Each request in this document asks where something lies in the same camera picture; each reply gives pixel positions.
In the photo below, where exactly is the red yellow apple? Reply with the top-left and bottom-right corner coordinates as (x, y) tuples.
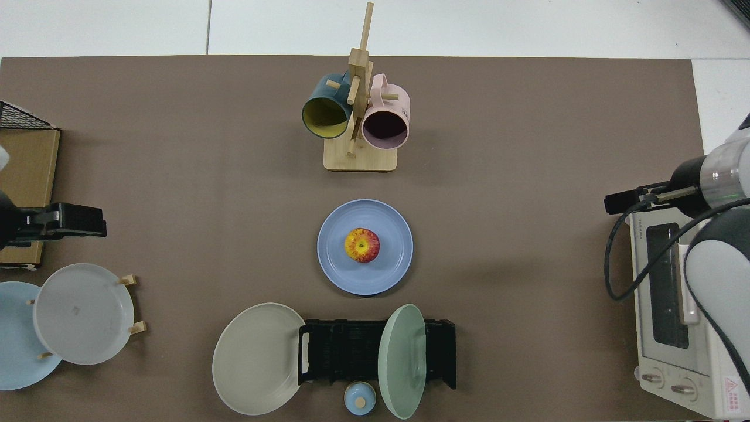
(345, 227), (380, 264)

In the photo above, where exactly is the grey plate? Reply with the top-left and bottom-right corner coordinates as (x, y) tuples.
(32, 263), (135, 366)

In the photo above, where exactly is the wooden plate rack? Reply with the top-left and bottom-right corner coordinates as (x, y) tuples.
(26, 274), (147, 359)

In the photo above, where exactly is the light blue plate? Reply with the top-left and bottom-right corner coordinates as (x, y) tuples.
(0, 281), (62, 391)

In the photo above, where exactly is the beige plate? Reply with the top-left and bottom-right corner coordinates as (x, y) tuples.
(212, 302), (306, 416)

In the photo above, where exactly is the green plate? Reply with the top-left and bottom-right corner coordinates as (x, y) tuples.
(377, 304), (427, 420)

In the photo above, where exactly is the black dish rack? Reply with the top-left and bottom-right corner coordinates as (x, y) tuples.
(298, 318), (457, 390)

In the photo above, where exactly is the brown table cloth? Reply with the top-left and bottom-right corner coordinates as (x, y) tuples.
(0, 55), (707, 422)

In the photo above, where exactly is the pale toaster oven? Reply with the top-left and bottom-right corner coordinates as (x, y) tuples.
(630, 208), (750, 420)

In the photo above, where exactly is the dark grey flat object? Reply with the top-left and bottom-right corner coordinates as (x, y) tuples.
(720, 0), (750, 31)

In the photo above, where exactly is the pink cup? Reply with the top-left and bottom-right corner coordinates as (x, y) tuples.
(361, 73), (411, 151)

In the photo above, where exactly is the wooden cup stand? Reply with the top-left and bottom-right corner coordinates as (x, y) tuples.
(323, 2), (399, 172)

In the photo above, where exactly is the dark teal cup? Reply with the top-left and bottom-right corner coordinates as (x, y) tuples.
(302, 72), (354, 140)

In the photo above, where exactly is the small blue round thing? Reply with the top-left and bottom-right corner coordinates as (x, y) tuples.
(344, 381), (377, 416)

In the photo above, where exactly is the wire basket with wooden floor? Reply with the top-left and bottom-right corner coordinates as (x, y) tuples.
(0, 100), (61, 270)

